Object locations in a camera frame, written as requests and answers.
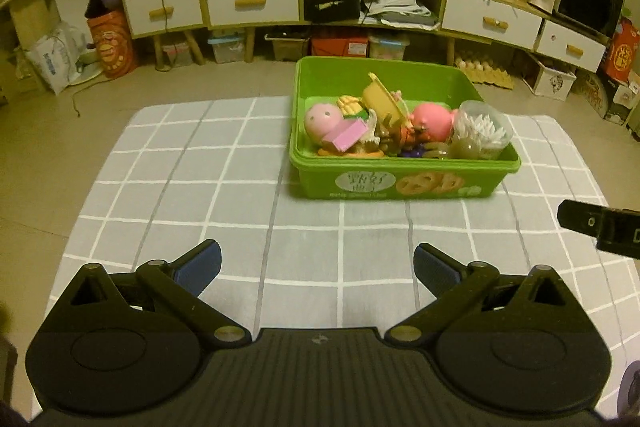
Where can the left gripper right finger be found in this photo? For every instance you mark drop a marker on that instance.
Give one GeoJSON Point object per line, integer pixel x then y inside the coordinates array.
{"type": "Point", "coordinates": [457, 290]}

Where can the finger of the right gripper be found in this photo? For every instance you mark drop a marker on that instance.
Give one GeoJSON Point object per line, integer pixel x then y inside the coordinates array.
{"type": "Point", "coordinates": [580, 217]}

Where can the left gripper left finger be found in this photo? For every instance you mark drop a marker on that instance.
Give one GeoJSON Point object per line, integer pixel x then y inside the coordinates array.
{"type": "Point", "coordinates": [177, 286]}

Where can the small figurine toy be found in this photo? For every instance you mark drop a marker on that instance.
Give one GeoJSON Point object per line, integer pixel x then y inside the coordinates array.
{"type": "Point", "coordinates": [410, 138]}

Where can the pink eraser block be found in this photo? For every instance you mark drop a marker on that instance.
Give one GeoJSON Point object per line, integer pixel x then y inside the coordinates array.
{"type": "Point", "coordinates": [343, 136]}

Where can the white starfish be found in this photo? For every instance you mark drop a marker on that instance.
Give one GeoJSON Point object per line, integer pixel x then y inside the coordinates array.
{"type": "Point", "coordinates": [369, 140]}

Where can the grey checked table cloth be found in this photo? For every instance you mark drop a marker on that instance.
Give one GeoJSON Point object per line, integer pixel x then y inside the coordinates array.
{"type": "Point", "coordinates": [183, 173]}

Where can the clear cotton swab jar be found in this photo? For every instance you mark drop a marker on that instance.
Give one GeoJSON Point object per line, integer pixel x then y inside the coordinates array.
{"type": "Point", "coordinates": [479, 132]}

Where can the white carved wooden box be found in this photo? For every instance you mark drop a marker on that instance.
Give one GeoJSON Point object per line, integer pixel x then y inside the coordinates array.
{"type": "Point", "coordinates": [546, 77]}

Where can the pink pig toy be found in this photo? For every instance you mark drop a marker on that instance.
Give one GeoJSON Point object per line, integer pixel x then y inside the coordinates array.
{"type": "Point", "coordinates": [432, 122]}

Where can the red gift box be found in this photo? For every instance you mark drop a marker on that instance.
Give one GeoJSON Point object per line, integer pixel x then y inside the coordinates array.
{"type": "Point", "coordinates": [621, 52]}

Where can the orange toy slice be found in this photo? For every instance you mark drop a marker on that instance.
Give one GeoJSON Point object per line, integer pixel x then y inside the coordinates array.
{"type": "Point", "coordinates": [351, 154]}

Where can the egg tray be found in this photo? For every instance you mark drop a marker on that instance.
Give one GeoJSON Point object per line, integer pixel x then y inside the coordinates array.
{"type": "Point", "coordinates": [481, 69]}

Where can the yellow toy pot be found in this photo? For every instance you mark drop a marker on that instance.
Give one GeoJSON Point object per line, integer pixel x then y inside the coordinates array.
{"type": "Point", "coordinates": [385, 103]}

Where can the toy corn cob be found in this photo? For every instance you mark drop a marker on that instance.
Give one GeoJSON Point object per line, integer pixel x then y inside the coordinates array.
{"type": "Point", "coordinates": [352, 107]}

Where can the pink dotted toy ball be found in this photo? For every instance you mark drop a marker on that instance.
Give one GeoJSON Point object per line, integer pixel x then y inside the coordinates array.
{"type": "Point", "coordinates": [320, 120]}

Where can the green plastic storage box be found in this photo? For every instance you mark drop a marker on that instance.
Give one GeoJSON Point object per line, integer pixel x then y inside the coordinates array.
{"type": "Point", "coordinates": [323, 79]}

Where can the clear plastic storage bin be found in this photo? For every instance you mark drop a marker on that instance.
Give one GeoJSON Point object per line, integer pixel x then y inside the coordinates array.
{"type": "Point", "coordinates": [388, 47]}

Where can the white plastic bag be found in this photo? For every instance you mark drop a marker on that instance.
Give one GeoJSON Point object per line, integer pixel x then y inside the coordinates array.
{"type": "Point", "coordinates": [57, 56]}

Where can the red cardboard box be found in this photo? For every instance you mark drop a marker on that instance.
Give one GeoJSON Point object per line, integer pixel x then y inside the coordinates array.
{"type": "Point", "coordinates": [339, 46]}

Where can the orange red gift bag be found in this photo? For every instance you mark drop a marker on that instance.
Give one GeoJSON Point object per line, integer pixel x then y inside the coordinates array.
{"type": "Point", "coordinates": [111, 37]}

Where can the folded papers in shelf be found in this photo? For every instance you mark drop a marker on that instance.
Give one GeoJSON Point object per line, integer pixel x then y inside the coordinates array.
{"type": "Point", "coordinates": [403, 14]}

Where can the black bag in shelf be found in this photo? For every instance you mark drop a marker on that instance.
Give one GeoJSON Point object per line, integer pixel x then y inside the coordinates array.
{"type": "Point", "coordinates": [331, 11]}

